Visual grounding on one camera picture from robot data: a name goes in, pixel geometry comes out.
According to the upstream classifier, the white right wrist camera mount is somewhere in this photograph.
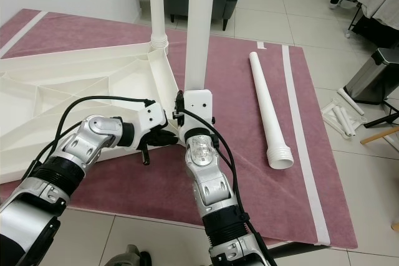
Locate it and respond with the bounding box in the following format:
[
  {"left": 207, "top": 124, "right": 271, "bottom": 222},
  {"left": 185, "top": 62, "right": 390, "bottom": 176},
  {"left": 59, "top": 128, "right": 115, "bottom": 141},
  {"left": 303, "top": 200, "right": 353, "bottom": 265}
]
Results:
[{"left": 181, "top": 89, "right": 214, "bottom": 139}]

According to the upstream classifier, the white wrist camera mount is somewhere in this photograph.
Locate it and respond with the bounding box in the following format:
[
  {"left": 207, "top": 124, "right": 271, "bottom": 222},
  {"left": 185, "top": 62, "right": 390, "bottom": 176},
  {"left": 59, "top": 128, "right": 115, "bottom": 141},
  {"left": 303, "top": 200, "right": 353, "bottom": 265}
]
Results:
[
  {"left": 137, "top": 103, "right": 170, "bottom": 135},
  {"left": 181, "top": 89, "right": 214, "bottom": 139}
]

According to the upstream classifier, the white plastic table leg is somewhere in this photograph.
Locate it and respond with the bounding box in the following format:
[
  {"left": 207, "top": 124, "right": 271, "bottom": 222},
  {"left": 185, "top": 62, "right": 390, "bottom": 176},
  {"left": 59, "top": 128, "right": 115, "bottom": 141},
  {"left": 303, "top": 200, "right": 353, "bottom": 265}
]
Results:
[
  {"left": 248, "top": 51, "right": 295, "bottom": 170},
  {"left": 184, "top": 0, "right": 219, "bottom": 92},
  {"left": 150, "top": 0, "right": 169, "bottom": 50}
]

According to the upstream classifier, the maroon cloth with white stripes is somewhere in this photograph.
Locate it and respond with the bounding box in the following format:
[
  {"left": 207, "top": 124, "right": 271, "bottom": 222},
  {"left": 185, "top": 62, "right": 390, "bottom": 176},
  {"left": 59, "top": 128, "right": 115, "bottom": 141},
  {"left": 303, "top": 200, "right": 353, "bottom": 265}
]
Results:
[{"left": 0, "top": 9, "right": 359, "bottom": 248}]

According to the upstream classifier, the dark robot left foot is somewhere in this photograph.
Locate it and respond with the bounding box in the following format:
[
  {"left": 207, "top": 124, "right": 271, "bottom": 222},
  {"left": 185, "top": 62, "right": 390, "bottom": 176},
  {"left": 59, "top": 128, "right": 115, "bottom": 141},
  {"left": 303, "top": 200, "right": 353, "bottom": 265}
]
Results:
[{"left": 109, "top": 246, "right": 153, "bottom": 266}]

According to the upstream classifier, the steel trash bin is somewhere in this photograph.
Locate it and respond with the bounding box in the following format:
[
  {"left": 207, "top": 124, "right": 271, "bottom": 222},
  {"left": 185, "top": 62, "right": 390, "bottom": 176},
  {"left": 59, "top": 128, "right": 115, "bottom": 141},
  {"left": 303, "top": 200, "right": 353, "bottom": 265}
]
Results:
[{"left": 343, "top": 48, "right": 399, "bottom": 106}]

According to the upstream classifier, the white plastic children table top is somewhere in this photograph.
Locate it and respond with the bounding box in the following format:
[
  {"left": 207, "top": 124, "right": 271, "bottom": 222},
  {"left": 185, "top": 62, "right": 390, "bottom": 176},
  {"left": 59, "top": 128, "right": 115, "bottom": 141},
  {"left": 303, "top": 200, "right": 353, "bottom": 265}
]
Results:
[{"left": 0, "top": 39, "right": 188, "bottom": 183}]

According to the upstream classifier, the light wooden stick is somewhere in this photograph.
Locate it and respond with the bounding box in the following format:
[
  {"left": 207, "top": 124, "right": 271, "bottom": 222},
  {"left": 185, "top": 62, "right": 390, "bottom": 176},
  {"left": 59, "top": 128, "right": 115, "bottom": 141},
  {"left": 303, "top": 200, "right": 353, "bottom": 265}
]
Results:
[{"left": 360, "top": 126, "right": 399, "bottom": 147}]

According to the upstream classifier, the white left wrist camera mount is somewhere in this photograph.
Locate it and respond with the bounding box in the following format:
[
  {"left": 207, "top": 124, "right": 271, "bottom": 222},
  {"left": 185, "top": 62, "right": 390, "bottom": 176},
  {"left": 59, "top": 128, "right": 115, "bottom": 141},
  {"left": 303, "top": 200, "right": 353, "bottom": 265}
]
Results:
[{"left": 137, "top": 103, "right": 170, "bottom": 135}]

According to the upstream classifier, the white plastic tube bundle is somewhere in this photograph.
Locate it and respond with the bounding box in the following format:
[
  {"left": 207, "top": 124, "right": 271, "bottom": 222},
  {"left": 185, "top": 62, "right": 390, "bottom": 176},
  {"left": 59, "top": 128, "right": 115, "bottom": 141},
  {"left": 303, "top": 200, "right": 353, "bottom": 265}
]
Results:
[{"left": 321, "top": 88, "right": 365, "bottom": 139}]

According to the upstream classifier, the black tripod stand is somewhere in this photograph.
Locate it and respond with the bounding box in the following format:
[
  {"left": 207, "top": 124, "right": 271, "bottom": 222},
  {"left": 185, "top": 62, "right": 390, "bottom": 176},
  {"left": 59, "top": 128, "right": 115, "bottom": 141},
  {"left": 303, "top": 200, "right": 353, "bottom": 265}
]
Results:
[{"left": 365, "top": 110, "right": 399, "bottom": 128}]

